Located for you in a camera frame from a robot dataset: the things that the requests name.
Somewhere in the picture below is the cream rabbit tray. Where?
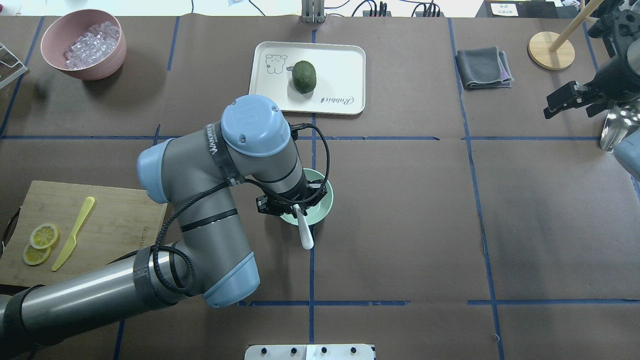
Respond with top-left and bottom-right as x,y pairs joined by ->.
248,41 -> 366,116

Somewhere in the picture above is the white plastic spoon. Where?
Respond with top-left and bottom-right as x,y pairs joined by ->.
292,203 -> 314,251

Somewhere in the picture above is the metal scoop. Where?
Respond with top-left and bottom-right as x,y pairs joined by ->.
599,100 -> 640,153

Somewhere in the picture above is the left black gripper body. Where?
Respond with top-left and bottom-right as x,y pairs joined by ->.
255,180 -> 327,216

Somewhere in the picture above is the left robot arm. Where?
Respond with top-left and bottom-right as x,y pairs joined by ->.
1,95 -> 327,360

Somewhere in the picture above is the grey folded cloth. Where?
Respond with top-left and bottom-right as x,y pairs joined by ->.
455,47 -> 514,91

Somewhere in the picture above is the bamboo cutting board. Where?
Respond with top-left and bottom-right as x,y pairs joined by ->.
0,180 -> 167,287

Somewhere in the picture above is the pink bowl with ice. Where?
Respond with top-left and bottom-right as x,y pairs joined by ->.
40,9 -> 127,81

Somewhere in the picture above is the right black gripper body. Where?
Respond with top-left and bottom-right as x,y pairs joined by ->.
543,0 -> 640,119

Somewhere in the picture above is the white wire cup rack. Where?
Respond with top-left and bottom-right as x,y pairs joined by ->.
0,43 -> 28,89

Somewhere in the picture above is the yellow plastic knife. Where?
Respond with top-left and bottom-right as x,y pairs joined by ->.
51,196 -> 96,272

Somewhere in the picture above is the lower lemon slice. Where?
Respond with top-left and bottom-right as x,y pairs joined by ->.
22,244 -> 51,266

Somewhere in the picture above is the light green bowl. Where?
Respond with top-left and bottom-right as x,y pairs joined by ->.
272,163 -> 333,225

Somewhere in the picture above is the black box with label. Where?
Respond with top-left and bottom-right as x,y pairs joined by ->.
475,0 -> 579,19

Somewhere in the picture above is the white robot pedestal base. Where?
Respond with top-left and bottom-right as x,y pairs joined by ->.
244,343 -> 377,360

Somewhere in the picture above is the wooden mug tree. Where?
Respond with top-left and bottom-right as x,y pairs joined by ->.
526,0 -> 603,71

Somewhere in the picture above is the green avocado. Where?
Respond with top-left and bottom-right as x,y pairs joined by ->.
291,60 -> 318,94

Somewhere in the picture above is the aluminium frame post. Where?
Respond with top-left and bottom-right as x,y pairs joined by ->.
301,0 -> 326,24

